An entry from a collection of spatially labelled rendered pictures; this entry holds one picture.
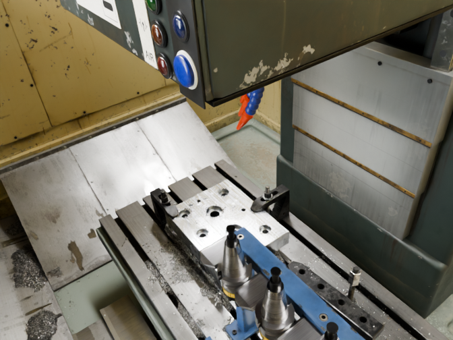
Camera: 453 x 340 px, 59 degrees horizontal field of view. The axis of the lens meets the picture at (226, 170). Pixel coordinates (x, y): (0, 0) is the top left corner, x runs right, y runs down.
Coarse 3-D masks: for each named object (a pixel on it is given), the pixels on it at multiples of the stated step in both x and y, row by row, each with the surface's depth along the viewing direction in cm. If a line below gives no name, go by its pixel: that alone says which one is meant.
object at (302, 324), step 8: (304, 320) 64; (296, 328) 63; (304, 328) 63; (312, 328) 62; (280, 336) 62; (288, 336) 62; (296, 336) 62; (304, 336) 62; (312, 336) 61; (320, 336) 61
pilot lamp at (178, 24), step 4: (176, 16) 34; (176, 20) 34; (180, 20) 33; (176, 24) 34; (180, 24) 33; (176, 28) 34; (180, 28) 34; (184, 28) 33; (176, 32) 34; (180, 32) 34; (184, 32) 34; (180, 36) 34
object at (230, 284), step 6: (246, 258) 73; (222, 276) 72; (246, 276) 70; (252, 276) 73; (222, 282) 70; (228, 282) 69; (234, 282) 69; (240, 282) 69; (228, 288) 71; (234, 288) 70
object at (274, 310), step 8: (280, 288) 60; (264, 296) 62; (272, 296) 60; (280, 296) 60; (264, 304) 62; (272, 304) 60; (280, 304) 60; (264, 312) 62; (272, 312) 61; (280, 312) 61; (288, 312) 63; (272, 320) 62; (280, 320) 62
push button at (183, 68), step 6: (174, 60) 37; (180, 60) 35; (186, 60) 35; (174, 66) 37; (180, 66) 36; (186, 66) 35; (180, 72) 36; (186, 72) 35; (192, 72) 35; (180, 78) 37; (186, 78) 36; (192, 78) 36; (186, 84) 36; (192, 84) 36
